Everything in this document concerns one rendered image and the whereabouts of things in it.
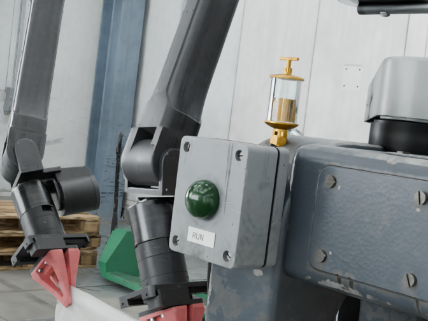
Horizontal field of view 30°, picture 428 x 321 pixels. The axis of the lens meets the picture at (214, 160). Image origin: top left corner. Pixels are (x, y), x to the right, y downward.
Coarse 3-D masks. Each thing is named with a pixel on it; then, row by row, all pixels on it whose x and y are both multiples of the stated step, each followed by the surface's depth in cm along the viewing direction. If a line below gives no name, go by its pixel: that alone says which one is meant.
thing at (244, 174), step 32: (192, 160) 61; (224, 160) 58; (256, 160) 57; (288, 160) 59; (224, 192) 58; (256, 192) 58; (192, 224) 60; (224, 224) 58; (256, 224) 58; (192, 256) 60; (224, 256) 58; (256, 256) 58
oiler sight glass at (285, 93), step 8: (272, 80) 65; (280, 80) 64; (288, 80) 64; (296, 80) 64; (272, 88) 65; (280, 88) 64; (288, 88) 64; (296, 88) 65; (272, 96) 65; (280, 96) 64; (288, 96) 64; (296, 96) 65; (272, 104) 65; (280, 104) 64; (288, 104) 64; (296, 104) 65; (272, 112) 65; (280, 112) 64; (288, 112) 64; (296, 112) 65; (272, 120) 65; (280, 120) 64; (288, 120) 64; (296, 120) 65
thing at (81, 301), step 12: (60, 288) 115; (72, 288) 113; (72, 300) 113; (84, 300) 110; (96, 300) 108; (60, 312) 115; (72, 312) 113; (84, 312) 110; (96, 312) 107; (108, 312) 105; (120, 312) 103
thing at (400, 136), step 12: (384, 120) 68; (372, 132) 69; (384, 132) 67; (396, 132) 66; (408, 132) 66; (420, 132) 65; (372, 144) 69; (384, 144) 67; (396, 144) 66; (408, 144) 66; (420, 144) 65
